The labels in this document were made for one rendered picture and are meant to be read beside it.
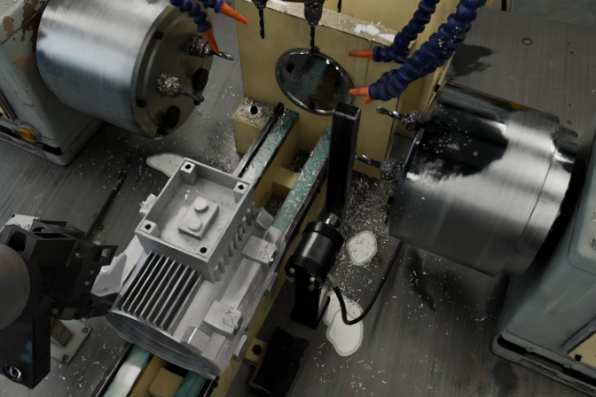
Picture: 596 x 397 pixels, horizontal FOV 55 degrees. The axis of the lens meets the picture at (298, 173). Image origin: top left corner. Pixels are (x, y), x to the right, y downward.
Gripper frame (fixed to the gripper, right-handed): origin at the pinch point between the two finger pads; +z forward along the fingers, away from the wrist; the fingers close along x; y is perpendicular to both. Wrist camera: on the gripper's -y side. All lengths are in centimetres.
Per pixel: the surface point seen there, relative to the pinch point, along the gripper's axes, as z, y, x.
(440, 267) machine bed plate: 43, 16, -37
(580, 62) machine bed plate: 76, 71, -51
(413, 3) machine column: 27, 55, -18
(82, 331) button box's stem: 23.9, -16.0, 13.5
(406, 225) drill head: 16.9, 20.5, -29.8
